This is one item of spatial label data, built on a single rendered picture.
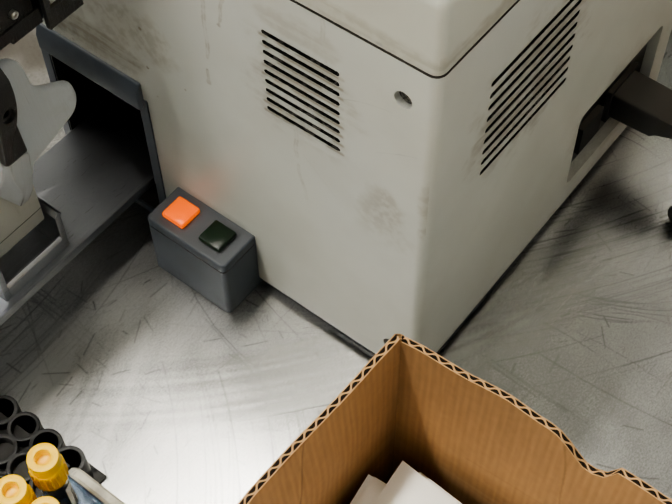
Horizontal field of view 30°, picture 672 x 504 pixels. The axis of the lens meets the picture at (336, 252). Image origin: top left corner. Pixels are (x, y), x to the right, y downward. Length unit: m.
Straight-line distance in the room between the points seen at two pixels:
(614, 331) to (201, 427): 0.25
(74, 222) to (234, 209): 0.10
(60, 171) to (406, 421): 0.28
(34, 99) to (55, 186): 0.13
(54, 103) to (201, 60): 0.08
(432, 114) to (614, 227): 0.29
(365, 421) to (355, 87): 0.16
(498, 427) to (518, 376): 0.16
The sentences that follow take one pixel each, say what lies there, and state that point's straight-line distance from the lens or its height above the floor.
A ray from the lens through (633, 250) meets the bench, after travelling 0.79.
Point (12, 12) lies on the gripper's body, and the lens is 0.62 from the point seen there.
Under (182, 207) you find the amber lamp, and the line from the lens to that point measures 0.73.
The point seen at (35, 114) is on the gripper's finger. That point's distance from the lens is 0.65.
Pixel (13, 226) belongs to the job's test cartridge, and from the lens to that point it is 0.71.
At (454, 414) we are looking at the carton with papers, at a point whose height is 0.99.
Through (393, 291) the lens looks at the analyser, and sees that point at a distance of 0.66.
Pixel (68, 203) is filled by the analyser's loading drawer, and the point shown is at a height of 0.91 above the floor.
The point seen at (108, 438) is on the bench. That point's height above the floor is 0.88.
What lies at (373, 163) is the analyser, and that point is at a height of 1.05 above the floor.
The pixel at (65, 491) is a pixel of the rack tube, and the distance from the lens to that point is 0.61.
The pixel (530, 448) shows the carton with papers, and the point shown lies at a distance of 0.58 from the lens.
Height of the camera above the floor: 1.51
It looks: 55 degrees down
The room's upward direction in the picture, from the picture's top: 1 degrees counter-clockwise
